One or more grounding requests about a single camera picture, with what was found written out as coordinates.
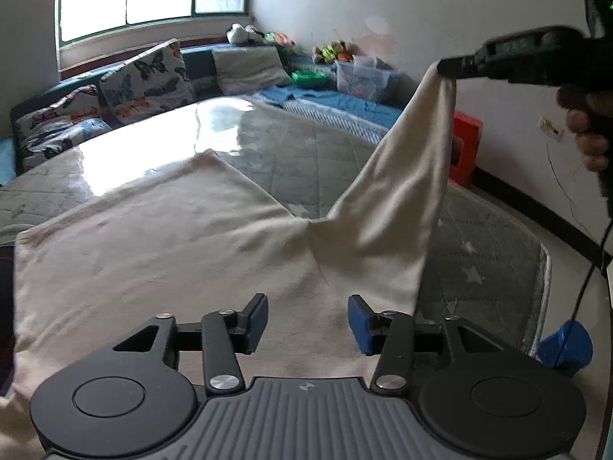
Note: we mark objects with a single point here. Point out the cream sweater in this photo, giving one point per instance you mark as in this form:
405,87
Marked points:
167,249

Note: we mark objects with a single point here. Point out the clear plastic storage box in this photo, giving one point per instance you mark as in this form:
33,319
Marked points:
364,81

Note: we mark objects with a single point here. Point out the tall red plastic stool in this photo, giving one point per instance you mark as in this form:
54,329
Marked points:
467,129

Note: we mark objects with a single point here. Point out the green plastic basin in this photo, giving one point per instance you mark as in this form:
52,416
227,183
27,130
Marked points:
310,79

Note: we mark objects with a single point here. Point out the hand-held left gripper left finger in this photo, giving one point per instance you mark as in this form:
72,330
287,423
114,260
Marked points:
258,317

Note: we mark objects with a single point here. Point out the blue corner sofa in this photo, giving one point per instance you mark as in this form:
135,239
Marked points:
200,61

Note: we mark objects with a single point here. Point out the orange and green toy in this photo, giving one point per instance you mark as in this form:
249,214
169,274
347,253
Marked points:
277,39

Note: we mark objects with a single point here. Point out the flat butterfly print pillow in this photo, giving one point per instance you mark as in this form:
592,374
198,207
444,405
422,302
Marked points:
57,120

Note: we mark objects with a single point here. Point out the person's right hand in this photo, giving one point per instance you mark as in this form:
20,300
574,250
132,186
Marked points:
586,124

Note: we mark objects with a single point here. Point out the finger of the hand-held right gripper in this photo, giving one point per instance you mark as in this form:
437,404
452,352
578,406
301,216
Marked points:
462,64

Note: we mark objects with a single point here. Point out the blue cloth sofa cover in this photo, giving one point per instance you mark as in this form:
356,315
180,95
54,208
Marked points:
335,105

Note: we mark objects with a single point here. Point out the large butterfly print pillow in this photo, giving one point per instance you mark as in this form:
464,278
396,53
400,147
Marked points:
143,81

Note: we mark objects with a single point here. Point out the black and white plush toy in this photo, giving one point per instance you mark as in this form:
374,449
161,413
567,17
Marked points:
242,33

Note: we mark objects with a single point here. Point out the blue plastic container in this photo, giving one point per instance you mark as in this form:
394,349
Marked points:
565,347

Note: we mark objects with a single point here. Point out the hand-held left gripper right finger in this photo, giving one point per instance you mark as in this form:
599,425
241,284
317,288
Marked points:
359,322

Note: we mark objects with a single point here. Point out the beige cushion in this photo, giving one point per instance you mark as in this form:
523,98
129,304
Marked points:
249,72

